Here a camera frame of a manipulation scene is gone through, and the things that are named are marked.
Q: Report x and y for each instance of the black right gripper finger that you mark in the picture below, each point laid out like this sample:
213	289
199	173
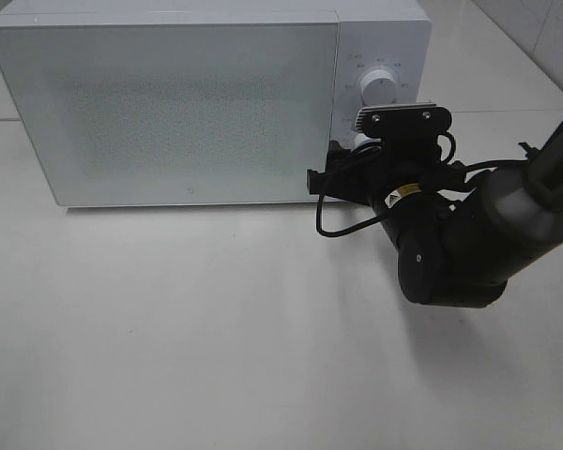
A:
316	181
336	153

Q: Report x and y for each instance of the white upper power knob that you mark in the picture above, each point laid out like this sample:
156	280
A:
378	86

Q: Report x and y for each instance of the white timer knob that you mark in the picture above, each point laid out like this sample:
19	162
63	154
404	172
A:
360	140

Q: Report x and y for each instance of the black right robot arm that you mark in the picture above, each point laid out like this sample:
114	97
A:
461	231

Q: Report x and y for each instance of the white microwave door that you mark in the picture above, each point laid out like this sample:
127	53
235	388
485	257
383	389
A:
172	115

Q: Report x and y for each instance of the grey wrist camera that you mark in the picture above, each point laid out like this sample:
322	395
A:
400	120

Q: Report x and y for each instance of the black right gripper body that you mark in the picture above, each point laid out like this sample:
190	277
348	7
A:
376	169

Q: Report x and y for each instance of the white microwave oven body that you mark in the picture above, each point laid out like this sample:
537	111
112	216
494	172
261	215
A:
370	34

